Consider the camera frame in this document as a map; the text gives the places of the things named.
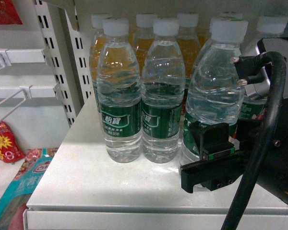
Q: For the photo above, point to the front left green label water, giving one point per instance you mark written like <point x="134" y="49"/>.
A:
<point x="118" y="90"/>

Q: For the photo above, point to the rear left orange drink bottle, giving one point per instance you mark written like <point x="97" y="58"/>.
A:
<point x="96" y="46"/>

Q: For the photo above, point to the rear middle orange drink bottle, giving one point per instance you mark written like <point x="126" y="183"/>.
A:
<point x="143" y="37"/>

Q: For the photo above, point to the front middle green label water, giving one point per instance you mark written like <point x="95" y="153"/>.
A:
<point x="162" y="89"/>

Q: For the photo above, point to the white wire hook rack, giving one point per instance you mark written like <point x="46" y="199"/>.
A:
<point x="26" y="74"/>

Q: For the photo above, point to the white perforated shelf upright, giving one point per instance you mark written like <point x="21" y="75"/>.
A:
<point x="67" y="56"/>

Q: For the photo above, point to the green label water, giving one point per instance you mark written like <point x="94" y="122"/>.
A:
<point x="162" y="89"/>
<point x="118" y="90"/>

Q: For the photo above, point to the water bottle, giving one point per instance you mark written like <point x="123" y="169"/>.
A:
<point x="255" y="98"/>
<point x="214" y="95"/>

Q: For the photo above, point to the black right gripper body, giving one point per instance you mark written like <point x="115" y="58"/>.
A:
<point x="266" y="165"/>

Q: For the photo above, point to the black right gripper finger bottle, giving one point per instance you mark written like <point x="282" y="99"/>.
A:
<point x="212" y="140"/>

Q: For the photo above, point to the teal snack bag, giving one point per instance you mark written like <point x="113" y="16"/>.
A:
<point x="13" y="202"/>

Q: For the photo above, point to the orange drink bottle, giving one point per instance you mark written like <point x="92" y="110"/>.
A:
<point x="96" y="46"/>
<point x="143" y="37"/>
<point x="188" y="41"/>

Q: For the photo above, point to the red festive packet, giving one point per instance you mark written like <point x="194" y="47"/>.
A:
<point x="9" y="150"/>

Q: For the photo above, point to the rear right orange drink bottle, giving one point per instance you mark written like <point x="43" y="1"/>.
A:
<point x="188" y="41"/>

